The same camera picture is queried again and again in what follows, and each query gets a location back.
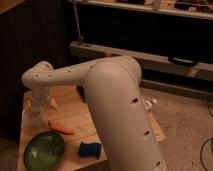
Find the green ceramic bowl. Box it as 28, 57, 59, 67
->
23, 132, 65, 171

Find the black cable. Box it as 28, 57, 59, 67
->
199, 137, 213, 171

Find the translucent white cup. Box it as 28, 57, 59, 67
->
22, 106, 46, 129

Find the wooden table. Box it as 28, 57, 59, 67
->
16, 85, 167, 171

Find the metal pole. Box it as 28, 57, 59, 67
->
73, 0, 83, 44

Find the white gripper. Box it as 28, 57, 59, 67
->
25, 88, 58, 110

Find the grey metal rail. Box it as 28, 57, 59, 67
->
69, 41, 213, 80

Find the orange carrot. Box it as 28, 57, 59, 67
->
48, 122, 74, 135

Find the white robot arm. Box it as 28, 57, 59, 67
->
22, 56, 167, 171

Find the black handle on rail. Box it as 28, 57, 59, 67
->
168, 57, 199, 67

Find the blue sponge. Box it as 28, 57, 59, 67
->
78, 142, 102, 159

